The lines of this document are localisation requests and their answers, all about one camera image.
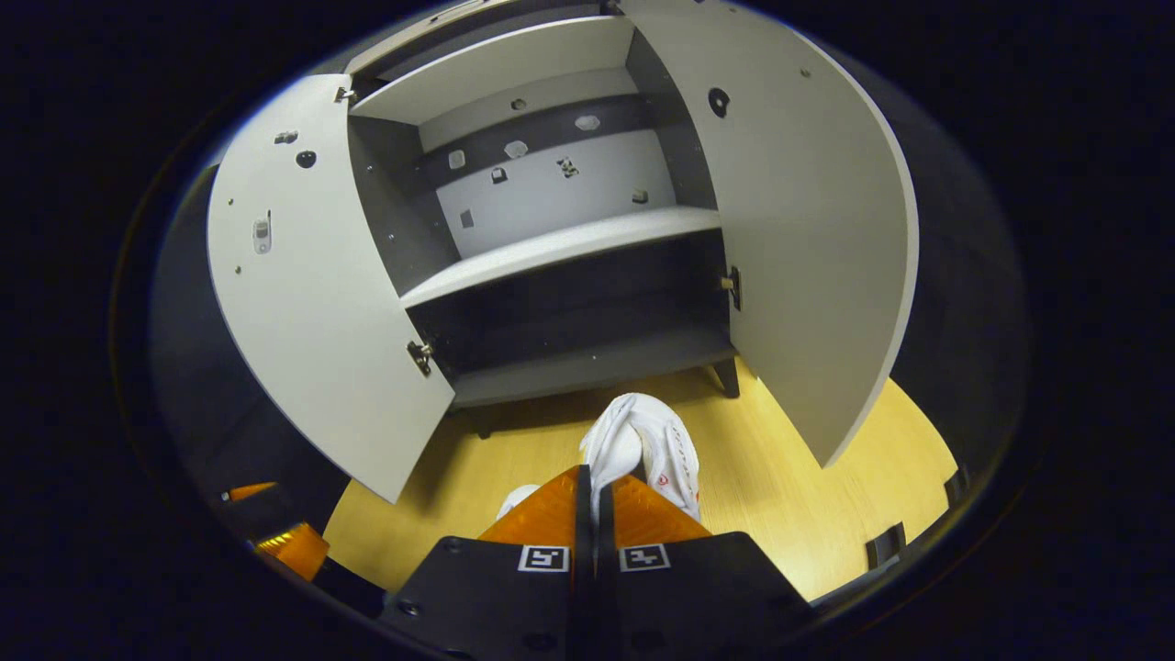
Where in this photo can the white canvas shoe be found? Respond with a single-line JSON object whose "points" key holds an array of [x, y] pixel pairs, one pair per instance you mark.
{"points": [[656, 441], [519, 500]]}

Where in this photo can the black backdrop cloth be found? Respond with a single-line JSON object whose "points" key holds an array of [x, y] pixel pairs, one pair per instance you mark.
{"points": [[964, 303]]}

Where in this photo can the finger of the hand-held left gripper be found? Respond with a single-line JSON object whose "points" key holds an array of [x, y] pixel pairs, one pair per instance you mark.
{"points": [[250, 491], [298, 549]]}

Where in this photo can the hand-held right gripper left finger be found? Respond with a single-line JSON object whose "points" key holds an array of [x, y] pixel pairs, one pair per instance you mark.
{"points": [[500, 597]]}

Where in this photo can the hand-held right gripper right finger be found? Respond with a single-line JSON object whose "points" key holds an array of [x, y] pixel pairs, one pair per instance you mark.
{"points": [[698, 597]]}

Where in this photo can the white cabinet door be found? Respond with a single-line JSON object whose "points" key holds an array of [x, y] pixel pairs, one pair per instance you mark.
{"points": [[808, 229], [312, 303]]}

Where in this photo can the black floor bracket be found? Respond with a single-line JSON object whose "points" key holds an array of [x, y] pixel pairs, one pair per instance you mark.
{"points": [[957, 487], [886, 545]]}

